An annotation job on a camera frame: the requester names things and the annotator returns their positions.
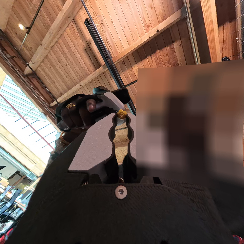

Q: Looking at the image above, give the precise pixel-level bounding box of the yellow lego flower piece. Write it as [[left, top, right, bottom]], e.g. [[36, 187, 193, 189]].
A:
[[117, 109, 128, 120]]

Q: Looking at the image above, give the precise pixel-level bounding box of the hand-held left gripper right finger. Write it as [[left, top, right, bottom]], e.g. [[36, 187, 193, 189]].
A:
[[123, 114, 138, 183]]

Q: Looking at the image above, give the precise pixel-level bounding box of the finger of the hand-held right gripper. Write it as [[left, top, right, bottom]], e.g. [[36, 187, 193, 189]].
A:
[[100, 91, 130, 115]]

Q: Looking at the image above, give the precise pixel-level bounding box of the person's right hand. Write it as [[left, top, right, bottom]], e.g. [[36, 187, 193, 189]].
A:
[[60, 98, 101, 130]]

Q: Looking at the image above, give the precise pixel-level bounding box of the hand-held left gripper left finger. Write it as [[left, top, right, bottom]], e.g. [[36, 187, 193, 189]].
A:
[[68, 113, 118, 183]]

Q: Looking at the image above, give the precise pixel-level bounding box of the black ceiling light rail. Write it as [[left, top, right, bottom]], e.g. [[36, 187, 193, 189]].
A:
[[84, 17, 137, 113]]

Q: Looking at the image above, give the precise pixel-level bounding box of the person's right forearm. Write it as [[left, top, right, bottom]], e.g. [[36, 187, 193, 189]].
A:
[[49, 129, 86, 155]]

